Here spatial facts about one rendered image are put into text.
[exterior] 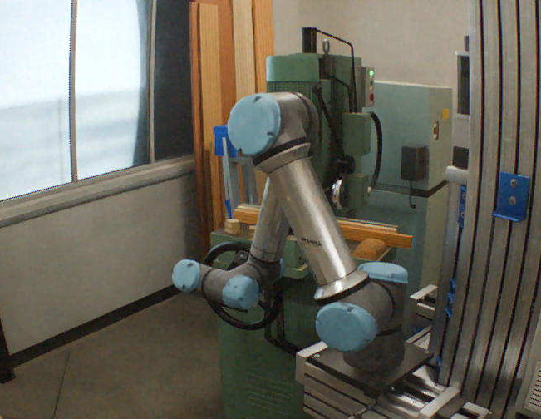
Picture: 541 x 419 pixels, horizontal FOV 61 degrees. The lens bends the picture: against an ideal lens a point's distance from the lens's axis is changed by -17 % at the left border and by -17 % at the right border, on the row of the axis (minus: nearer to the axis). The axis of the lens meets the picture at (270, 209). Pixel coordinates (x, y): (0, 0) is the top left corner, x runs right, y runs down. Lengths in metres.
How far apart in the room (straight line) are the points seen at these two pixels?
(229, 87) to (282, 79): 1.81
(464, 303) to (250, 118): 0.63
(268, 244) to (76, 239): 1.79
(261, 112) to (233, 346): 1.18
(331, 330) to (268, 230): 0.32
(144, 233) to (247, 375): 1.47
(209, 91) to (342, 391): 2.39
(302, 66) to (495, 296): 0.97
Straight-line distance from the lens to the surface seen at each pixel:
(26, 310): 2.80
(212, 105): 3.33
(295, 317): 1.80
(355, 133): 1.91
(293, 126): 1.02
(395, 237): 1.74
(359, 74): 1.99
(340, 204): 1.89
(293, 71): 1.71
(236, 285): 1.17
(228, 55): 3.52
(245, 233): 1.85
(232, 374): 2.07
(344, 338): 1.02
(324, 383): 1.34
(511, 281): 1.14
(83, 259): 2.95
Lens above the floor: 1.46
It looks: 15 degrees down
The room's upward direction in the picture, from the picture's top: straight up
